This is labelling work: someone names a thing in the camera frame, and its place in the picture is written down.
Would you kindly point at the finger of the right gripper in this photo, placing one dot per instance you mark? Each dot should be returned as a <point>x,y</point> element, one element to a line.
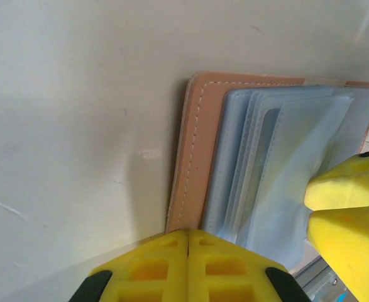
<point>350,185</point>
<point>354,245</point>

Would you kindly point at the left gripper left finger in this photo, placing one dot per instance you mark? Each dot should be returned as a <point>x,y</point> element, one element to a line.
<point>149,270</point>

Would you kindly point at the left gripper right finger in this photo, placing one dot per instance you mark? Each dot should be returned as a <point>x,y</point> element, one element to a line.
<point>228,270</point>

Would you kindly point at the tan leather card holder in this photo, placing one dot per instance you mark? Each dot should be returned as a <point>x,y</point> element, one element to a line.
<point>193,141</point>

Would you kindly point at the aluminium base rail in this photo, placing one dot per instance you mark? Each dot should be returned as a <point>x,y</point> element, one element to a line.
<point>319,283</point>

